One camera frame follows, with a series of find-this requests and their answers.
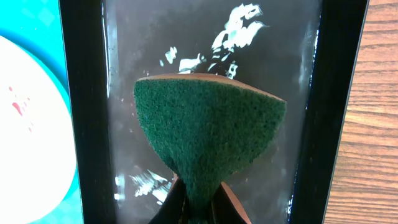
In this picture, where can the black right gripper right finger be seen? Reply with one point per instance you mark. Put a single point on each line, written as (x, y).
(223, 209)

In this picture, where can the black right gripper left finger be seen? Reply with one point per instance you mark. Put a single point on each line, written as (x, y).
(175, 208)

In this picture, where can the green scrub sponge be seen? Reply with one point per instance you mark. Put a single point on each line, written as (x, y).
(205, 128)

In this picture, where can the light blue plate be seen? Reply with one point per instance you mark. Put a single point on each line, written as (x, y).
(37, 149)

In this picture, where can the black water tray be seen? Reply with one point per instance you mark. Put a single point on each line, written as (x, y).
(301, 51)

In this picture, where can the teal plastic tray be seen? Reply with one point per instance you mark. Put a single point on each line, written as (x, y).
(35, 27)

